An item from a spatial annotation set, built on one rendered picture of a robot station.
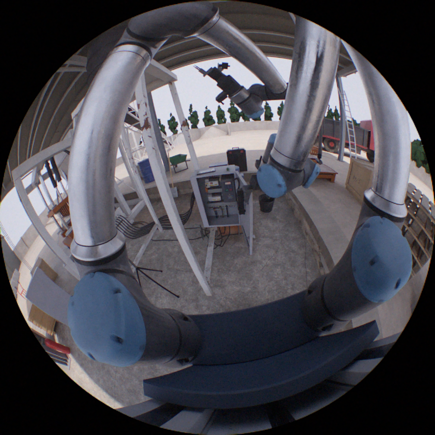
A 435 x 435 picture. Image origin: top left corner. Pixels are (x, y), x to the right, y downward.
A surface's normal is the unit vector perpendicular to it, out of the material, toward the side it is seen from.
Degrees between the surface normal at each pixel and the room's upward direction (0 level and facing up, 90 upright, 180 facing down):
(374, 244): 4
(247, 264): 0
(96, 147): 94
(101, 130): 97
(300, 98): 94
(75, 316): 5
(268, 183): 94
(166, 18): 137
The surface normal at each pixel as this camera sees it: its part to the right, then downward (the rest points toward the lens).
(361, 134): -0.62, 0.56
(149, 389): -0.17, -0.78
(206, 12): 0.57, 0.79
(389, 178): -0.93, 0.35
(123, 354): 0.85, 0.12
